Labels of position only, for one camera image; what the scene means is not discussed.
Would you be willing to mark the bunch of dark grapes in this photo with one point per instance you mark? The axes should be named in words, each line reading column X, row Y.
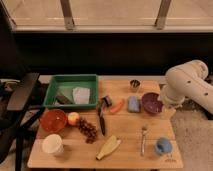
column 87, row 129

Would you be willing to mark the blue cup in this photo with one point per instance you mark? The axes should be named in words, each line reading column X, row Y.
column 163, row 146

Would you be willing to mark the blue sponge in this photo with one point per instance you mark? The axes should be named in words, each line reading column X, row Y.
column 133, row 104

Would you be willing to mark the purple bowl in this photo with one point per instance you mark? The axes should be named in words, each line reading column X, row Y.
column 151, row 103

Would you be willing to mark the red yellow apple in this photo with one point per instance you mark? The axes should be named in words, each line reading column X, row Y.
column 73, row 118

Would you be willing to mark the dark sponge block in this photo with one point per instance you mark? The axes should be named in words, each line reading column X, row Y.
column 62, row 99

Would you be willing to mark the orange bowl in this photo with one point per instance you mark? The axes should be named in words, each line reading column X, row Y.
column 53, row 120

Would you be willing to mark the black handled knife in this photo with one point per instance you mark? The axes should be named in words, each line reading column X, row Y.
column 101, row 118

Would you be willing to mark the green plastic tray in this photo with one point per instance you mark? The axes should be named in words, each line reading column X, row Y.
column 64, row 84

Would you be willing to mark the small metal cup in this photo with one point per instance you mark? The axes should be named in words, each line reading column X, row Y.
column 134, row 84

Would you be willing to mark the yellow banana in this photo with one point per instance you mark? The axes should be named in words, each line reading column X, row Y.
column 110, row 145

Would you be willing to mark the metal fork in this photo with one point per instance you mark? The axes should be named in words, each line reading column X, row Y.
column 143, row 139

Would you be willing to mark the white cup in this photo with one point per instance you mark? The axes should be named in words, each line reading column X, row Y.
column 53, row 145

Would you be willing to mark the white folded cloth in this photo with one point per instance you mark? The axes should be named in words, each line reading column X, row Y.
column 81, row 95

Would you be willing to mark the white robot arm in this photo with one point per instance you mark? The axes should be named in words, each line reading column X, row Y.
column 187, row 80

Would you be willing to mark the black chair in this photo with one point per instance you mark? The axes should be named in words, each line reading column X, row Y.
column 11, row 128

